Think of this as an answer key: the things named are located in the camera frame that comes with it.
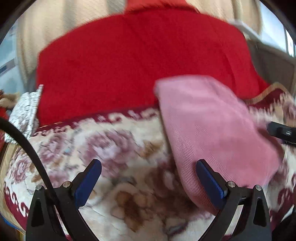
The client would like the pink corduroy jacket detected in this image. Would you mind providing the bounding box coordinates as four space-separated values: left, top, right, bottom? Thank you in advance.
154 75 283 214

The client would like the black cable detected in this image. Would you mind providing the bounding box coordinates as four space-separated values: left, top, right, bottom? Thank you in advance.
0 117 56 200

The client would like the red pillow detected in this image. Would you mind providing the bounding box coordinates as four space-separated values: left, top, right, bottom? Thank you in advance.
124 0 199 13

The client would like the brown wooden cabinet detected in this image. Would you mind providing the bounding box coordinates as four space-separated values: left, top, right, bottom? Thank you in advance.
247 40 295 95

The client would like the floral plush blanket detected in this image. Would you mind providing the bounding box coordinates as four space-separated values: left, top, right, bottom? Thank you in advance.
1 83 295 240

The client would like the red sofa cover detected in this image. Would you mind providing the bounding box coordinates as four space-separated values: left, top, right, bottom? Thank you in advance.
36 8 268 126

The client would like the white patterned cushion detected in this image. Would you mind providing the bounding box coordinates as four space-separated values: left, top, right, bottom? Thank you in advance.
9 84 44 139

